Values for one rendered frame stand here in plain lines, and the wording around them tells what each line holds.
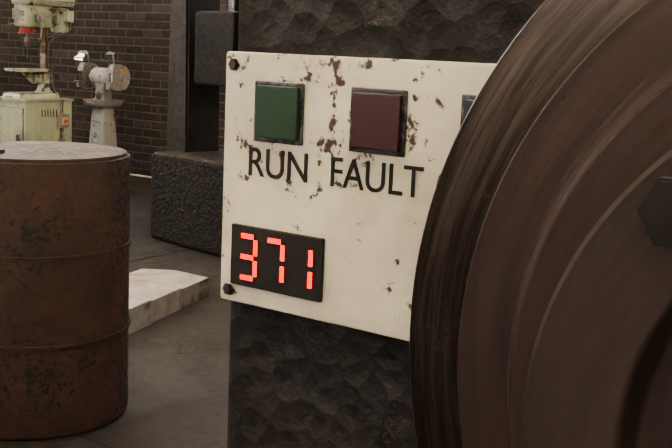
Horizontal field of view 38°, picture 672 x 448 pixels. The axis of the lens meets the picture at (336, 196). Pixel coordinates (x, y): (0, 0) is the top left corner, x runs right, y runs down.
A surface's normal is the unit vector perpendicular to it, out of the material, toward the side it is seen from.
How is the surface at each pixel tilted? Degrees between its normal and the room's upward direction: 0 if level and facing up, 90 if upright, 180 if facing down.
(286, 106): 90
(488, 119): 90
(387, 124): 90
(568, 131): 90
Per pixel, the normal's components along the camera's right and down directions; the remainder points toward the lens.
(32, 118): 0.83, 0.11
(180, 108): -0.70, 0.07
